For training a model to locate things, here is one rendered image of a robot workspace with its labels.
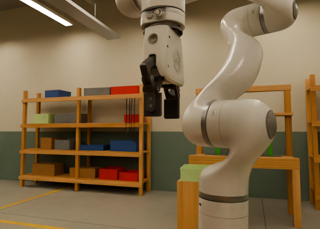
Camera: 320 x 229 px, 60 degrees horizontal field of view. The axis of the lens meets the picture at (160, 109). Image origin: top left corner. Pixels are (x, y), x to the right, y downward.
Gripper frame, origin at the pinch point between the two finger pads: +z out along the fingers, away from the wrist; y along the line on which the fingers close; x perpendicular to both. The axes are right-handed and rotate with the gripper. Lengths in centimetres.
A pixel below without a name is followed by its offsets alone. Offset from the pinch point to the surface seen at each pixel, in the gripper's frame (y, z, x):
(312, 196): 512, 117, -74
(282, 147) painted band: 525, 35, -29
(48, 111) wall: 484, -45, 506
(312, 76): 469, -86, -76
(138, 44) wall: 502, -194, 264
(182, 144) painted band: 510, 31, 163
